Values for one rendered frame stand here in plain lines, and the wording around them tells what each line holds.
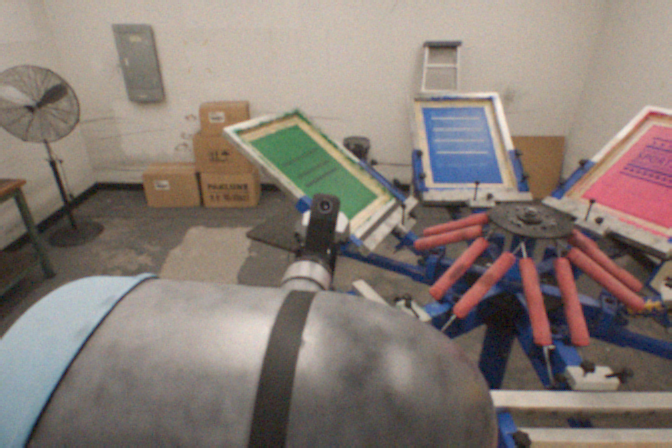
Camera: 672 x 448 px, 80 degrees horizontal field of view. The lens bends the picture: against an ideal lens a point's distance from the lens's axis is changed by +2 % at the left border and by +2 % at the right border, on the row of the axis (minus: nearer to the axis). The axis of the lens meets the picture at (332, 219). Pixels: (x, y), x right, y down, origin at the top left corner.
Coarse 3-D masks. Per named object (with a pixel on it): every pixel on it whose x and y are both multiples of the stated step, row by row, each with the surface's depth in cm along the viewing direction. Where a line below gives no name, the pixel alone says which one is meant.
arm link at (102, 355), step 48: (96, 288) 19; (144, 288) 19; (192, 288) 19; (240, 288) 20; (48, 336) 17; (96, 336) 16; (144, 336) 16; (192, 336) 16; (240, 336) 16; (288, 336) 16; (0, 384) 16; (48, 384) 15; (96, 384) 15; (144, 384) 15; (192, 384) 15; (240, 384) 15; (288, 384) 15; (0, 432) 15; (48, 432) 15; (96, 432) 15; (144, 432) 15; (192, 432) 14; (240, 432) 14
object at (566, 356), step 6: (558, 348) 131; (564, 348) 131; (570, 348) 131; (558, 354) 129; (564, 354) 128; (570, 354) 128; (576, 354) 128; (558, 360) 129; (564, 360) 126; (570, 360) 126; (576, 360) 126; (582, 360) 126; (558, 366) 129; (564, 366) 126; (570, 366) 124; (576, 366) 124
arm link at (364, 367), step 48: (336, 336) 16; (384, 336) 17; (432, 336) 19; (336, 384) 15; (384, 384) 15; (432, 384) 16; (480, 384) 19; (288, 432) 14; (336, 432) 14; (384, 432) 14; (432, 432) 15; (480, 432) 17
